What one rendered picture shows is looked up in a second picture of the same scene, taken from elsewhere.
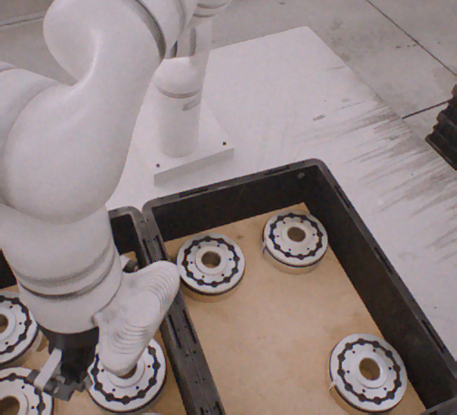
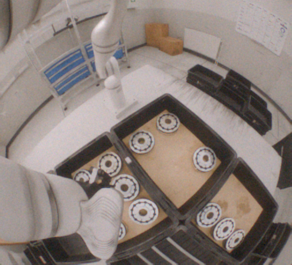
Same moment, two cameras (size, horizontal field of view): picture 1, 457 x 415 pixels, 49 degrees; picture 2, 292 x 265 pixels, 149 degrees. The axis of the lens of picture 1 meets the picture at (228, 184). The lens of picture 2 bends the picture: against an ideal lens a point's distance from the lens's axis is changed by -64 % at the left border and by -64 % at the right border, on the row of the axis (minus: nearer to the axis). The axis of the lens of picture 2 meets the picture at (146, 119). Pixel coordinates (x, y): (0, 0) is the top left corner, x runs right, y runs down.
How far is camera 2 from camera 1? 31 cm
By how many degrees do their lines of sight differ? 5
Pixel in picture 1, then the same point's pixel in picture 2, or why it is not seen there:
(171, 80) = (110, 84)
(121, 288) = (83, 215)
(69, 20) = not seen: outside the picture
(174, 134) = (117, 101)
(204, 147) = (128, 102)
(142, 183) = (113, 120)
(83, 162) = not seen: outside the picture
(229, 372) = (160, 176)
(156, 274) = (101, 202)
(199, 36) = (113, 66)
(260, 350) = (168, 165)
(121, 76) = not seen: outside the picture
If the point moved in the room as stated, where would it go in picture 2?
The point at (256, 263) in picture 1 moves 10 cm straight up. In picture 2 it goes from (157, 135) to (157, 123)
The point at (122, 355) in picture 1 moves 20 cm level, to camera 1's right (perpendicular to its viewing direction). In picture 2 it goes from (103, 256) to (271, 196)
